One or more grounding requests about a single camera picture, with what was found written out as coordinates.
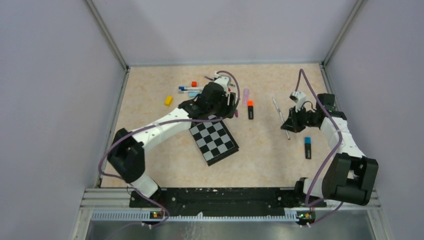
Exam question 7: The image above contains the black highlighter blue tip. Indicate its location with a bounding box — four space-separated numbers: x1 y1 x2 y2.
304 136 312 160

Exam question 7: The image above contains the yellow block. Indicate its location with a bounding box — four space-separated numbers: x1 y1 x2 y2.
164 95 174 107

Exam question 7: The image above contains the black highlighter orange cap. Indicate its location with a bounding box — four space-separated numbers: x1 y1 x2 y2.
247 100 254 120

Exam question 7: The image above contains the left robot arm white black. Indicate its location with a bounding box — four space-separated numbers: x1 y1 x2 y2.
105 82 238 207

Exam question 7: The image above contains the black white chessboard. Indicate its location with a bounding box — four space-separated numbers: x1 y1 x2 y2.
189 120 239 166

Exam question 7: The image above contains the white marker magenta end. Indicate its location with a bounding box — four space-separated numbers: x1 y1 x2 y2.
271 97 291 140

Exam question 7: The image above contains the light blue eraser bar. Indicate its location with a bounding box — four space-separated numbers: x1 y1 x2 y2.
188 91 199 98

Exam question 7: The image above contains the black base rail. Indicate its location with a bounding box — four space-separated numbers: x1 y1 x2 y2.
129 187 327 218

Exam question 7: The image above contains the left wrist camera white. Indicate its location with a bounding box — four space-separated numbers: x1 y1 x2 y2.
213 75 231 94

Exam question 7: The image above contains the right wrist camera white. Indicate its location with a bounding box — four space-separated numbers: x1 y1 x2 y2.
289 91 307 112

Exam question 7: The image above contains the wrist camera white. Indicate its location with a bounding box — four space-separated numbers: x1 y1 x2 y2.
289 91 307 112
213 75 231 94

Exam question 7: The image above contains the pale purple highlighter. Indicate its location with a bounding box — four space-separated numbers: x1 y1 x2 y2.
242 88 250 107

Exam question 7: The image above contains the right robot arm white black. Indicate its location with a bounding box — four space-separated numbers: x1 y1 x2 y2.
281 91 379 206

